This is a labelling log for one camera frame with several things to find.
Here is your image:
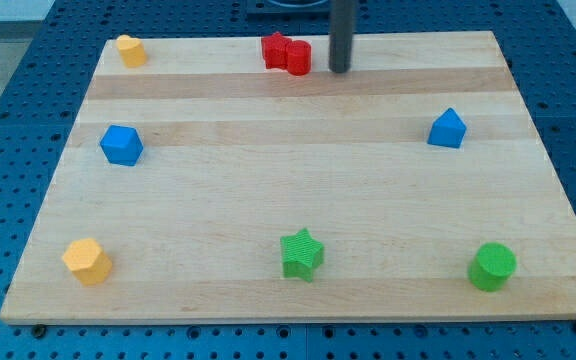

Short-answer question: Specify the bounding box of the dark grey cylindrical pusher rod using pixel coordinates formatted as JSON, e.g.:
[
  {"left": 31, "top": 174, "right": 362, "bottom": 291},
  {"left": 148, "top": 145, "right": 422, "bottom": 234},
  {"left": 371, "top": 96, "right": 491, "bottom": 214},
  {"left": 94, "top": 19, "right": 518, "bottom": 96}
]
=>
[{"left": 328, "top": 0, "right": 356, "bottom": 74}]

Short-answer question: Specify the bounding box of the red star block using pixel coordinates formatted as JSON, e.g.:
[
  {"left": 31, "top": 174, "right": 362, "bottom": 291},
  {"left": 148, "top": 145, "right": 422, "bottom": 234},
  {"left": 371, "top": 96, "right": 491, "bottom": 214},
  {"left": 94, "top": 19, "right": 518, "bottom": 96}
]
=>
[{"left": 261, "top": 32, "right": 292, "bottom": 69}]

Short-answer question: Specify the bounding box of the green star block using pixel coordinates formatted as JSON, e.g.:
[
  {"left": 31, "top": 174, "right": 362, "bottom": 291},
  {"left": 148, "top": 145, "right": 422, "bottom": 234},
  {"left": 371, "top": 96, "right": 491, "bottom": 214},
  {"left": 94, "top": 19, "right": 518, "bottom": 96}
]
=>
[{"left": 280, "top": 228, "right": 324, "bottom": 282}]

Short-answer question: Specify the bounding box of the red cylinder block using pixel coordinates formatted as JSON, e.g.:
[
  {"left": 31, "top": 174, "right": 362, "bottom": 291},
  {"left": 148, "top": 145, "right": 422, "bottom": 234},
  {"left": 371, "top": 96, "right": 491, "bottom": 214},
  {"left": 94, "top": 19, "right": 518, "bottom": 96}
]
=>
[{"left": 286, "top": 40, "right": 312, "bottom": 76}]

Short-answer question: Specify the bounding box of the blue pentagon block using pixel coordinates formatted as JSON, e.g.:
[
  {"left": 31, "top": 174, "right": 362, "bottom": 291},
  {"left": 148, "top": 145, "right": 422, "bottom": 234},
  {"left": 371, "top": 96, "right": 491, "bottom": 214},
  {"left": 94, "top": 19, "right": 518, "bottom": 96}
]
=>
[{"left": 427, "top": 108, "right": 467, "bottom": 148}]

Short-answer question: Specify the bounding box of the yellow heart block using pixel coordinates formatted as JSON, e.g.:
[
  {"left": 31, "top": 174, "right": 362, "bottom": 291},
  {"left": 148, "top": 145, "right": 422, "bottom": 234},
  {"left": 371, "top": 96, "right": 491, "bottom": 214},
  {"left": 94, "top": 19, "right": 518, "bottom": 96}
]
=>
[{"left": 116, "top": 34, "right": 148, "bottom": 68}]

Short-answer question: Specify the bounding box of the light wooden board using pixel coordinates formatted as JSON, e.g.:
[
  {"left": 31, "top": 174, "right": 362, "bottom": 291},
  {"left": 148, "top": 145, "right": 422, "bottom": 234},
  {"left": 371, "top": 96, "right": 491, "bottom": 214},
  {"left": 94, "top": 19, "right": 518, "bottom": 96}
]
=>
[{"left": 0, "top": 31, "right": 576, "bottom": 325}]

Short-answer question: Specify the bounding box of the blue cube block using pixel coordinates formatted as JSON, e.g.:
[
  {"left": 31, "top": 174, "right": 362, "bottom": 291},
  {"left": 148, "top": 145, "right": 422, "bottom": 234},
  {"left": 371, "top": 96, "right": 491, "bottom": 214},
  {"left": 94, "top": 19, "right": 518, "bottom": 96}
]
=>
[{"left": 100, "top": 125, "right": 143, "bottom": 166}]

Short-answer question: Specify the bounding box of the green cylinder block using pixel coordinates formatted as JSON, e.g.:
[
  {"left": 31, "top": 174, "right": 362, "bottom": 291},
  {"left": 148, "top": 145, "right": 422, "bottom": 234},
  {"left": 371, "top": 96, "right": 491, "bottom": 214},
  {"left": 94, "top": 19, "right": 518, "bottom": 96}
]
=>
[{"left": 467, "top": 242, "right": 517, "bottom": 292}]

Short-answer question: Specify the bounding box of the yellow hexagon block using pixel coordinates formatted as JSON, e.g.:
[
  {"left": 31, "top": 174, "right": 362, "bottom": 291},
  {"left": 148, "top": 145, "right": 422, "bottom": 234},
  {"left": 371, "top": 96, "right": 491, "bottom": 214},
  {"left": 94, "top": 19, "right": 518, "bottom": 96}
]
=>
[{"left": 62, "top": 238, "right": 113, "bottom": 286}]

